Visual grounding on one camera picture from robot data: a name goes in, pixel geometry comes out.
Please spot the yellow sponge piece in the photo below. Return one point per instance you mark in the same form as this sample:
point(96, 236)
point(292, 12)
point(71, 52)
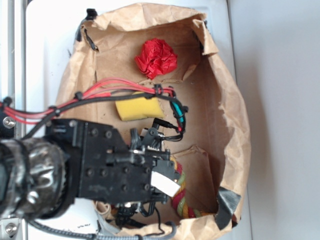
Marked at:
point(139, 108)

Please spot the brown paper bag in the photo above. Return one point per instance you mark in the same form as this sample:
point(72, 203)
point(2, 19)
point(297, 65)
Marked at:
point(215, 151)

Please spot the aluminium frame rail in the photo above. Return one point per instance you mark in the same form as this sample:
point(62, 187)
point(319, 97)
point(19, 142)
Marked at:
point(13, 63)

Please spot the crumpled red paper ball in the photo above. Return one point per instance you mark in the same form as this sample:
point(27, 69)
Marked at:
point(156, 58)

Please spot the black metal bracket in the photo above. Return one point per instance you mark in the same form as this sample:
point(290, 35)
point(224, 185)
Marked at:
point(7, 123)

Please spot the silver corner bracket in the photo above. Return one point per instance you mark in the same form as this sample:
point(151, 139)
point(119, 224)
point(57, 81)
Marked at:
point(10, 229)

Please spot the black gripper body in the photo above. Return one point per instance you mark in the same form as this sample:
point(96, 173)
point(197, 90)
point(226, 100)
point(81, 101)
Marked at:
point(102, 167)

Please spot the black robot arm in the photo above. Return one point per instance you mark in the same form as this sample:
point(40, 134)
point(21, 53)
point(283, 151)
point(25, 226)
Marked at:
point(41, 177)

